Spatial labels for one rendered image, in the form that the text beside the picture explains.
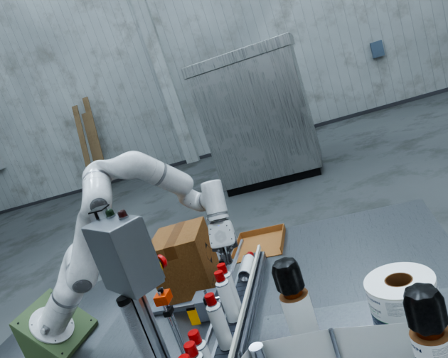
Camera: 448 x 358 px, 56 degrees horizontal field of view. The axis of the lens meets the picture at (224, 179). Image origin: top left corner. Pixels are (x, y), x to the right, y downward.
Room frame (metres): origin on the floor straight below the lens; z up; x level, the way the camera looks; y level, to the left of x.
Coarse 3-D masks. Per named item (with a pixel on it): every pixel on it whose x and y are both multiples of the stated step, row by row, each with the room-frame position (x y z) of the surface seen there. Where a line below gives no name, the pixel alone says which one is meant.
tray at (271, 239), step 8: (280, 224) 2.21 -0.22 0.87; (240, 232) 2.27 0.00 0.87; (248, 232) 2.26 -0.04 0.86; (256, 232) 2.25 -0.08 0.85; (264, 232) 2.23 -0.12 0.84; (272, 232) 2.21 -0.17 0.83; (280, 232) 2.18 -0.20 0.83; (248, 240) 2.21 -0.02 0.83; (256, 240) 2.18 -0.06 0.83; (264, 240) 2.14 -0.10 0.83; (272, 240) 2.11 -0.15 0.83; (280, 240) 2.08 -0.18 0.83; (248, 248) 2.11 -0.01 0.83; (256, 248) 2.08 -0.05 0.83; (264, 248) 2.05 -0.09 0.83; (272, 248) 2.01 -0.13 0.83; (280, 248) 1.92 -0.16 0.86; (232, 256) 2.00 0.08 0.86; (240, 256) 2.04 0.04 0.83
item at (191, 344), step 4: (192, 340) 1.04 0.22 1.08; (184, 344) 1.03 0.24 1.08; (188, 344) 1.03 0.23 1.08; (192, 344) 1.02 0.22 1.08; (184, 348) 1.02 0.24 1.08; (188, 348) 1.01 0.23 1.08; (192, 348) 1.01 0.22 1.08; (196, 348) 1.03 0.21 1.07; (188, 352) 1.01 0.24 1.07; (192, 352) 1.01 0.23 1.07; (196, 352) 1.02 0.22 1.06; (200, 352) 1.03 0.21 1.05; (192, 356) 1.01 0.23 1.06; (196, 356) 1.02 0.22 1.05; (200, 356) 1.02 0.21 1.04
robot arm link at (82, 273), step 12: (84, 180) 1.47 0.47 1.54; (96, 180) 1.44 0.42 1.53; (108, 180) 1.48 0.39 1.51; (84, 192) 1.41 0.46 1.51; (96, 192) 1.39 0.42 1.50; (108, 192) 1.41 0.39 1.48; (84, 204) 1.39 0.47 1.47; (96, 204) 1.38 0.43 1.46; (84, 216) 1.43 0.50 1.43; (84, 240) 1.50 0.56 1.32; (72, 252) 1.52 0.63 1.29; (84, 252) 1.51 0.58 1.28; (72, 264) 1.51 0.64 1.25; (84, 264) 1.51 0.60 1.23; (72, 276) 1.50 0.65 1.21; (84, 276) 1.51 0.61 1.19; (96, 276) 1.53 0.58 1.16; (72, 288) 1.51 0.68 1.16; (84, 288) 1.51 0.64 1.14
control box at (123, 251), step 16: (96, 224) 1.07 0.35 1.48; (112, 224) 1.01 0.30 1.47; (128, 224) 0.99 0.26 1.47; (144, 224) 1.02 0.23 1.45; (96, 240) 1.03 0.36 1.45; (112, 240) 0.96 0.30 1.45; (128, 240) 0.98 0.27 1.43; (144, 240) 1.01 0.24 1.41; (96, 256) 1.07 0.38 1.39; (112, 256) 0.98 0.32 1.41; (128, 256) 0.97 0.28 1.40; (144, 256) 1.00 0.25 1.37; (112, 272) 1.01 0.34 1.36; (128, 272) 0.96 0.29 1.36; (144, 272) 0.99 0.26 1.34; (160, 272) 1.01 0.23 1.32; (112, 288) 1.05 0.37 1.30; (128, 288) 0.97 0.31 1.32; (144, 288) 0.98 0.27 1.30
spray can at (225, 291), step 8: (216, 272) 1.41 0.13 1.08; (216, 280) 1.40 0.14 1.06; (224, 280) 1.40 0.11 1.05; (216, 288) 1.40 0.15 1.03; (224, 288) 1.38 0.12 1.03; (224, 296) 1.38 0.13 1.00; (232, 296) 1.39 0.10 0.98; (224, 304) 1.39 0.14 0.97; (232, 304) 1.38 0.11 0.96; (232, 312) 1.38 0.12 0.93; (232, 320) 1.38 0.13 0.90
